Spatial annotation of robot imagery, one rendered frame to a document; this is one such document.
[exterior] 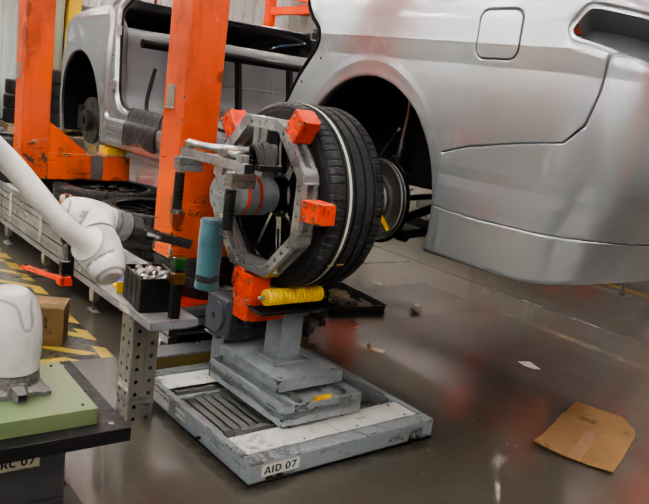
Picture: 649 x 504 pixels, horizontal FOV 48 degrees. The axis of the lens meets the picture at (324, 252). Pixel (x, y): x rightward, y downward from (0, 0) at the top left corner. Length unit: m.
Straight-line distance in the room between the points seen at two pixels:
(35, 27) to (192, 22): 1.93
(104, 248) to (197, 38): 1.09
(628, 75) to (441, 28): 0.67
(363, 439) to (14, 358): 1.22
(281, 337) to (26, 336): 1.04
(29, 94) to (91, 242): 2.68
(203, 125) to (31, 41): 1.95
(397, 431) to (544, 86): 1.31
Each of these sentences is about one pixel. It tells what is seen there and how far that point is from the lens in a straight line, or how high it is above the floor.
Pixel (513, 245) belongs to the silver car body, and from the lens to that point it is 2.29.
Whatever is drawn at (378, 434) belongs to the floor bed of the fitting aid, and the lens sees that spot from 2.68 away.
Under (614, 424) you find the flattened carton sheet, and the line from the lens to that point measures 3.43.
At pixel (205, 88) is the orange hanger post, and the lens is 2.87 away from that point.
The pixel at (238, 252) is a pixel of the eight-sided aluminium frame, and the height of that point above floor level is 0.62.
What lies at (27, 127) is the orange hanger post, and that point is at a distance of 4.65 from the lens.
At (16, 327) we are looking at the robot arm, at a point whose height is 0.54.
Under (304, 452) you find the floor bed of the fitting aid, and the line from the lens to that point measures 2.47.
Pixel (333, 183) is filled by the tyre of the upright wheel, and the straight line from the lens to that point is 2.36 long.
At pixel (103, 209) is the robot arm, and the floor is 0.82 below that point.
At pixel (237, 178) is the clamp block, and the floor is 0.93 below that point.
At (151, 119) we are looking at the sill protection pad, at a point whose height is 0.97.
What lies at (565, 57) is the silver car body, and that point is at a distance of 2.24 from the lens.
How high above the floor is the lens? 1.21
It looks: 12 degrees down
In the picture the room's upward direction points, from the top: 8 degrees clockwise
